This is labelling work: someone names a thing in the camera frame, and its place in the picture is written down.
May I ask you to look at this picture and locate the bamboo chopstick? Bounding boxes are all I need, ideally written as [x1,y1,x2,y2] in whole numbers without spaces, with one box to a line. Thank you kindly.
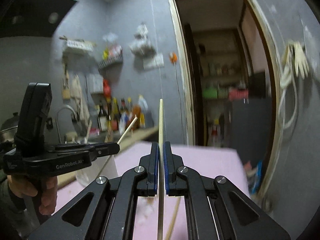
[117,116,138,145]
[157,99,165,240]

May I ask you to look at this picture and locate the person left hand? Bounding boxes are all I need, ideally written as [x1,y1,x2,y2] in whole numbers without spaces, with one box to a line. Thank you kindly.
[7,175,57,215]

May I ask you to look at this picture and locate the dark bottle white label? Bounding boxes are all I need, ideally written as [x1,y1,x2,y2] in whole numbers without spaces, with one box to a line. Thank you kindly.
[98,102,107,132]

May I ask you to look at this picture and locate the steel pot on stove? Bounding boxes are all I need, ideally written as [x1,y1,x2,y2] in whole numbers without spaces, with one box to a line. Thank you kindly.
[0,112,19,143]

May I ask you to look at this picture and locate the curved steel faucet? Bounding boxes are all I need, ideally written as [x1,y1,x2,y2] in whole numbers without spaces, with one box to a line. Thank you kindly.
[55,105,79,144]

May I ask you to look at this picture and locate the thick brown chopstick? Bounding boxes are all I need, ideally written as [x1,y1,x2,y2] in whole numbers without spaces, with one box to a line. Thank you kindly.
[165,197,181,240]

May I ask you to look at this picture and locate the pink floral table mat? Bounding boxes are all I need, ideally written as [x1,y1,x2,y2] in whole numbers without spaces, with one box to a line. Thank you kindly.
[51,141,251,240]

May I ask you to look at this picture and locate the beige hanging dish cloth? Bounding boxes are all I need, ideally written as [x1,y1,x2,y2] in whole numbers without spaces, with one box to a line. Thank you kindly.
[70,74,89,128]

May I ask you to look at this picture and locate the red plastic bag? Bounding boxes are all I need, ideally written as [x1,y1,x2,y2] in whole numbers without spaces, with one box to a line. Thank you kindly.
[103,79,111,98]

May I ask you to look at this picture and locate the wooden cutting board hanging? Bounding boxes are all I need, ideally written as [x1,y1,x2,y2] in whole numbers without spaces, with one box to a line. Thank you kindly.
[62,64,71,100]

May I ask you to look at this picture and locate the dark grey cabinet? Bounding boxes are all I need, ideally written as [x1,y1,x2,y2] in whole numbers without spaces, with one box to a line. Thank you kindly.
[226,98,272,153]

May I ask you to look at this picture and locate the hanging plastic bag of garlic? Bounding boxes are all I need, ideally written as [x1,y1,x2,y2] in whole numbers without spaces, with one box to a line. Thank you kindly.
[129,23,155,57]

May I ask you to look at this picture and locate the red cloth on cabinet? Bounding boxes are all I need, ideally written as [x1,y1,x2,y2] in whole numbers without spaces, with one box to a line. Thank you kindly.
[228,88,249,101]

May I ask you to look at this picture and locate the black range hood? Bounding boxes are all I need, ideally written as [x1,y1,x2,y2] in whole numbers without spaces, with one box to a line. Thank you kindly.
[1,0,78,38]

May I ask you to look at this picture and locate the white rubber gloves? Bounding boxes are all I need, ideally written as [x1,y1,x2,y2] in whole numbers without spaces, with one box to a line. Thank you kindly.
[280,40,310,89]

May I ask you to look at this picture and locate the white wall calendar box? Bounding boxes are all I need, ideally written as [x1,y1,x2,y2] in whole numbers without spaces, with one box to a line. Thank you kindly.
[88,74,104,94]

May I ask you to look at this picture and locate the grey wall shelf rack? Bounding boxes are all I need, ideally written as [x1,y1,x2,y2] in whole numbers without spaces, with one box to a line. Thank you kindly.
[98,54,123,70]

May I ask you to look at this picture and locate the white wall basket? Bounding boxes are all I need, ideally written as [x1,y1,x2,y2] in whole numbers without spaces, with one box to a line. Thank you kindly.
[59,36,97,54]

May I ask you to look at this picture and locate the white wall socket panel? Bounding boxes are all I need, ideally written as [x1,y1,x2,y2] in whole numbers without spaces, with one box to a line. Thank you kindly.
[143,53,164,70]

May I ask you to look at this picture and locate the white hose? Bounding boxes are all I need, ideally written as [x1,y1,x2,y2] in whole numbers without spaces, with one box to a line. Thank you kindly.
[277,80,299,131]

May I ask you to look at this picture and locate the orange wall hook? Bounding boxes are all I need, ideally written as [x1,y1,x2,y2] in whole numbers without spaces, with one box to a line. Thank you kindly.
[169,52,177,65]

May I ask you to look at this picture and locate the wooden door frame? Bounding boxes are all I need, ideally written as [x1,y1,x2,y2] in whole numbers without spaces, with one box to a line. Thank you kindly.
[166,0,284,196]

